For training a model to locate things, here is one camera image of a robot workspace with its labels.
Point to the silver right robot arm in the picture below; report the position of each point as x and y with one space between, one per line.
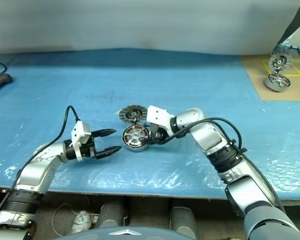
240 175

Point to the blue plastic table cover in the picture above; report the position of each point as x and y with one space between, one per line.
165 82

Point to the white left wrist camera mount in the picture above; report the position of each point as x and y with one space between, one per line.
81 132

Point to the brown cardboard sheet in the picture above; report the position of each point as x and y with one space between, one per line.
255 75

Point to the motor stator with windings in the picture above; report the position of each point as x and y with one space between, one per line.
132 114

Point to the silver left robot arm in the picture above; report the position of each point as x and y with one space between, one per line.
37 162

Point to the white plastic object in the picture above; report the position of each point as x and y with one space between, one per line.
82 221

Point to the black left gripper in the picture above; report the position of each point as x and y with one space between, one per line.
88 151

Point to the yellow tape grid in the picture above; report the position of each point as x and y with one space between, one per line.
298 68

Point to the black rotor with silver spokes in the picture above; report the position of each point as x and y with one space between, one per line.
135 137

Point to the silver motor stator housing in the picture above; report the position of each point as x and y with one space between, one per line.
276 83
136 149

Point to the dark grey rounded shape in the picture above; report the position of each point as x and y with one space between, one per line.
183 220
112 215

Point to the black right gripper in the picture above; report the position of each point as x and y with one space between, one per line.
161 132

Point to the grey robot torso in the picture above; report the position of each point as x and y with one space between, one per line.
125 233

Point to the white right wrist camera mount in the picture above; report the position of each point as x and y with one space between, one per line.
158 116

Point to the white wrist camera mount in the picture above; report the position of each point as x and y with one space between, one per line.
81 132
158 116

